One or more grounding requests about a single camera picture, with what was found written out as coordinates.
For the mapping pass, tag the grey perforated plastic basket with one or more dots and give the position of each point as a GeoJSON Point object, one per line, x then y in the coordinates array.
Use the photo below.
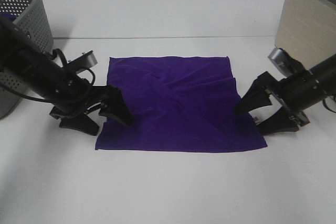
{"type": "Point", "coordinates": [31, 18]}

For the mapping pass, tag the beige fabric storage box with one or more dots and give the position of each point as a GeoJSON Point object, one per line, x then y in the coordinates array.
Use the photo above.
{"type": "Point", "coordinates": [306, 30]}

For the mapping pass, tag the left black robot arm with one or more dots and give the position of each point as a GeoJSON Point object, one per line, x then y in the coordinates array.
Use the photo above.
{"type": "Point", "coordinates": [24, 60]}

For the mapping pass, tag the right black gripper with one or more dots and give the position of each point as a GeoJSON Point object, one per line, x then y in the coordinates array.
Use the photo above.
{"type": "Point", "coordinates": [295, 94]}

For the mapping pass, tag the dark cloth inside basket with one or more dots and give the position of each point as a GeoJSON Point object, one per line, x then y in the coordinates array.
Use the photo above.
{"type": "Point", "coordinates": [8, 16]}

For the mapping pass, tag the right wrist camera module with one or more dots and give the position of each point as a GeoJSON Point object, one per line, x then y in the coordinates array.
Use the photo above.
{"type": "Point", "coordinates": [285, 64]}

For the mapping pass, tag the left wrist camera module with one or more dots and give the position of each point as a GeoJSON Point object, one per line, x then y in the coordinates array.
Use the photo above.
{"type": "Point", "coordinates": [85, 61]}

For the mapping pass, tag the purple microfibre towel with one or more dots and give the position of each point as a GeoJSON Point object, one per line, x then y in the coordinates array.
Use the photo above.
{"type": "Point", "coordinates": [179, 104]}

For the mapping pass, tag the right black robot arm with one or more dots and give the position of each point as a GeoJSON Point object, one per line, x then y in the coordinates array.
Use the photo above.
{"type": "Point", "coordinates": [324, 72]}

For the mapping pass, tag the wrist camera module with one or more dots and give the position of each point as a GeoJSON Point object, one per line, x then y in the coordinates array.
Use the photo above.
{"type": "Point", "coordinates": [285, 64]}
{"type": "Point", "coordinates": [85, 61]}

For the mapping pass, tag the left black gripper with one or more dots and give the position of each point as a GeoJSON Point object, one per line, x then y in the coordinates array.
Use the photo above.
{"type": "Point", "coordinates": [75, 94]}

